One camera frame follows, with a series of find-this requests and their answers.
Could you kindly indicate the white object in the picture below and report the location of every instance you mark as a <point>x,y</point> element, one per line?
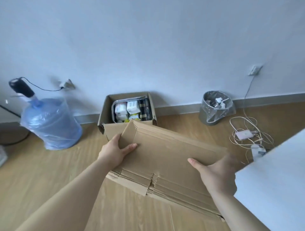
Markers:
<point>2,156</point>

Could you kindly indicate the person's right forearm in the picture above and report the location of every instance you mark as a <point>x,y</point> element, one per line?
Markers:
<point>236,211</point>

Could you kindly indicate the white wall socket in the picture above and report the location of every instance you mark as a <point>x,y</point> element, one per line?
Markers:
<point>255,70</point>

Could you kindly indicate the person's left forearm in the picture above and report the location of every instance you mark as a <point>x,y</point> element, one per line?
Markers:
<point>71,195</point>

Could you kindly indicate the white charger block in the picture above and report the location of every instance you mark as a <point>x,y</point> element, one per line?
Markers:
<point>257,151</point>

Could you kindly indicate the person's left thumb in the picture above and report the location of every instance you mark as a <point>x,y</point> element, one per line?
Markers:
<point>129,147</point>

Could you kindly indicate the dark round stand base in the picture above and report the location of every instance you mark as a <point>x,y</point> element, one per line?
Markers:
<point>12,134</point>

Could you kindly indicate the wall socket with plug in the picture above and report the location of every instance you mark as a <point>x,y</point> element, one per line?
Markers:
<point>67,84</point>

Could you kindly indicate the grey trash bin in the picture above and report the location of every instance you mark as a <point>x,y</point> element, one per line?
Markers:
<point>205,116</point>

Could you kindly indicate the pink white power adapter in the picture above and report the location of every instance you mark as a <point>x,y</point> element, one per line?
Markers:
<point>244,135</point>

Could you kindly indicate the white table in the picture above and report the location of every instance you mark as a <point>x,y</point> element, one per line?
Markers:
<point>276,180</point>

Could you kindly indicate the blue water jug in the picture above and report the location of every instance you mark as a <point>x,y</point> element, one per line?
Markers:
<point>51,123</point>

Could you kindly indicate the black water pump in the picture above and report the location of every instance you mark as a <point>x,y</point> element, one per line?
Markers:
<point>22,87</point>

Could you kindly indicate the open brown cardboard box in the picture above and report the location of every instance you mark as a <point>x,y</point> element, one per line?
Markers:
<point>106,111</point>

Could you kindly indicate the person's left hand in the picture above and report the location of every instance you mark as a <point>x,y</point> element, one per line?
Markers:
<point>112,152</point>

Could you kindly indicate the clear plastic bin liner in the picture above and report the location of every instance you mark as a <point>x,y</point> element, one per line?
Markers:
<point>218,111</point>

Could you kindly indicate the person's right thumb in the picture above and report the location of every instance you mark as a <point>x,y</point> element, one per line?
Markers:
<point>196,165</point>

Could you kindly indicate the metal tray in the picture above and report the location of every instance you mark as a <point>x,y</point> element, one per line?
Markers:
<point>114,107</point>

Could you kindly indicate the black patterned packet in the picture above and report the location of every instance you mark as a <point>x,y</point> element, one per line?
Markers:
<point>145,109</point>

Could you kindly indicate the person's right hand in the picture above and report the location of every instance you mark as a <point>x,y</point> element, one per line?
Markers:
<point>219,177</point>

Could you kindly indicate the white small carton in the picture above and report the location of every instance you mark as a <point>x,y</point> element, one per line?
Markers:
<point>120,109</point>
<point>132,107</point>

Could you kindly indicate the brown cardboard box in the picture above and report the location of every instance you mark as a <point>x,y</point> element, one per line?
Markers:
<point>106,111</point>
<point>166,154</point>

